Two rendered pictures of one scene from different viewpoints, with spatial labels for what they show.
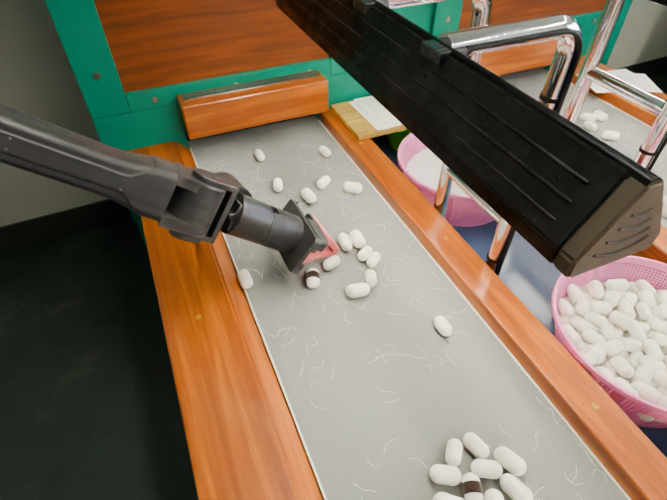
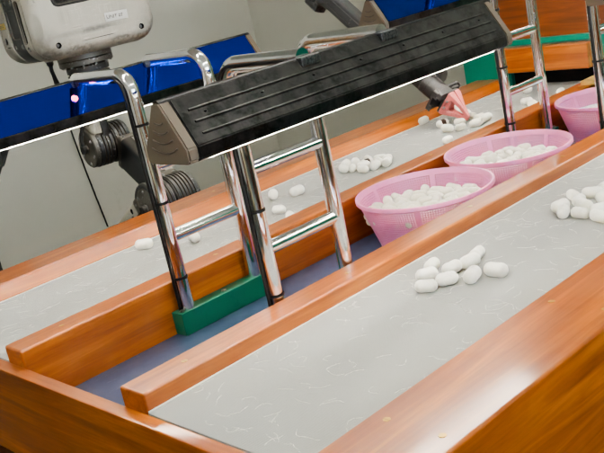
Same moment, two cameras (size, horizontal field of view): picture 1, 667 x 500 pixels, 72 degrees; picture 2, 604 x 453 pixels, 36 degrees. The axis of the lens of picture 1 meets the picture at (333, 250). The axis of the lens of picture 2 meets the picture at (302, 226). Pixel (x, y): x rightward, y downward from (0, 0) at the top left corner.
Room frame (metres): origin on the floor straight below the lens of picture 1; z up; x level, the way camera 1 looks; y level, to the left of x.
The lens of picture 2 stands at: (-0.62, -2.10, 1.23)
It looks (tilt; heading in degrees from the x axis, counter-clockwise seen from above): 16 degrees down; 73
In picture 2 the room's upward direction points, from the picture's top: 12 degrees counter-clockwise
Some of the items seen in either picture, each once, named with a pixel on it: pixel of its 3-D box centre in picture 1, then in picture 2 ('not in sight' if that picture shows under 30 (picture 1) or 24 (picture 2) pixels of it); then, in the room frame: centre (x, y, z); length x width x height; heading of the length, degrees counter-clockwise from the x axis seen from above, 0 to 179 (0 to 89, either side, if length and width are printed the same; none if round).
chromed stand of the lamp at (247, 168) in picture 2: not in sight; (332, 197); (-0.20, -0.90, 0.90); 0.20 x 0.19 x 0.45; 23
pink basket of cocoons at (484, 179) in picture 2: not in sight; (428, 210); (0.11, -0.55, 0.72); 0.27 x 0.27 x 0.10
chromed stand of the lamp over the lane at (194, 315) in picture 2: not in sight; (169, 187); (-0.36, -0.53, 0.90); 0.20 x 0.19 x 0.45; 23
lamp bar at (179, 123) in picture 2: not in sight; (350, 69); (-0.16, -0.97, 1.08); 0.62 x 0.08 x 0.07; 23
